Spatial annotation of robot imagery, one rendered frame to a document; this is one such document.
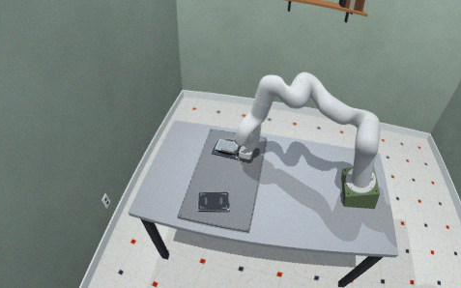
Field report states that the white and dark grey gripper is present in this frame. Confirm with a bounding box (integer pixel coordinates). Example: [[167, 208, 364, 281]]
[[221, 137, 256, 159]]

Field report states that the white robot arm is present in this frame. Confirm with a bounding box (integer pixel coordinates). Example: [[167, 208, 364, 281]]
[[234, 72, 380, 193]]

